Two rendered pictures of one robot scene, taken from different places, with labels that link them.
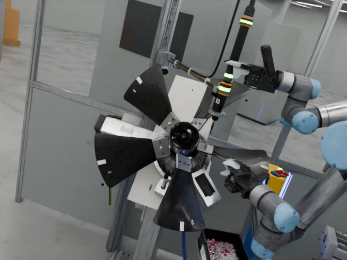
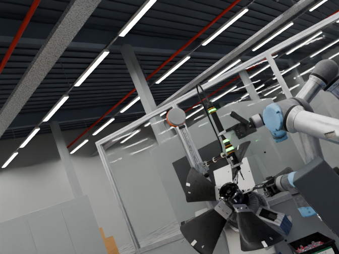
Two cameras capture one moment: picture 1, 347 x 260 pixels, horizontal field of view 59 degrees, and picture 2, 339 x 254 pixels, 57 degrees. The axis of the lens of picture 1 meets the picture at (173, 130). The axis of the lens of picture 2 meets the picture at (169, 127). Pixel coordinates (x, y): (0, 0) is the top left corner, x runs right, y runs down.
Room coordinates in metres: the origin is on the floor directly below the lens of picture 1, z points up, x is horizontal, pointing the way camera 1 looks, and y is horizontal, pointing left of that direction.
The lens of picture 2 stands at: (-0.65, -0.29, 1.33)
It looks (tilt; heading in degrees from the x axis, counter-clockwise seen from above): 11 degrees up; 13
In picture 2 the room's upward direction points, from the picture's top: 23 degrees counter-clockwise
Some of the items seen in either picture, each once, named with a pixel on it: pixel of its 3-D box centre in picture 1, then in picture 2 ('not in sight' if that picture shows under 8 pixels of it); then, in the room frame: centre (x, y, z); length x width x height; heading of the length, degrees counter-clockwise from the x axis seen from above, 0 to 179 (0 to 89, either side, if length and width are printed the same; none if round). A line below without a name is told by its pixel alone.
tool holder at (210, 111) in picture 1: (218, 101); (233, 158); (1.18, -0.14, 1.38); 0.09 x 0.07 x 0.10; 28
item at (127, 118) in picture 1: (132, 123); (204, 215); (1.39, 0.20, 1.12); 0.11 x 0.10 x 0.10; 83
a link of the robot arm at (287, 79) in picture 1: (283, 81); (257, 121); (1.19, -0.35, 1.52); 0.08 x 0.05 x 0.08; 3
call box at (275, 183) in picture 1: (271, 179); not in sight; (1.43, -0.54, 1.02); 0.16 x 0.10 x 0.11; 173
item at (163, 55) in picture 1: (165, 58); (201, 168); (1.73, 0.15, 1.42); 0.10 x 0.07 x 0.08; 28
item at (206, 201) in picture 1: (204, 189); (273, 220); (1.20, -0.20, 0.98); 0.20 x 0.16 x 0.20; 173
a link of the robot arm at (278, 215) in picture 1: (278, 212); (294, 181); (0.83, -0.37, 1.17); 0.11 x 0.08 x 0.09; 30
